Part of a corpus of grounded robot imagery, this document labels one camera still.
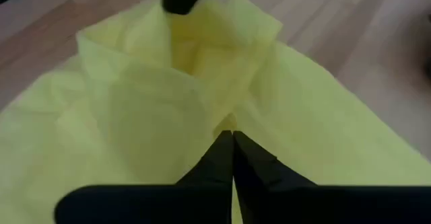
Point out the yellow t-shirt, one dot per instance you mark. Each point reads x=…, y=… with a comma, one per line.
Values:
x=134, y=116

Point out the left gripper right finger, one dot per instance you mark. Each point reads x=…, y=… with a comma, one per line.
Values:
x=320, y=204

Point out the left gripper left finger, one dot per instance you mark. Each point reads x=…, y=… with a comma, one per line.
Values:
x=151, y=204

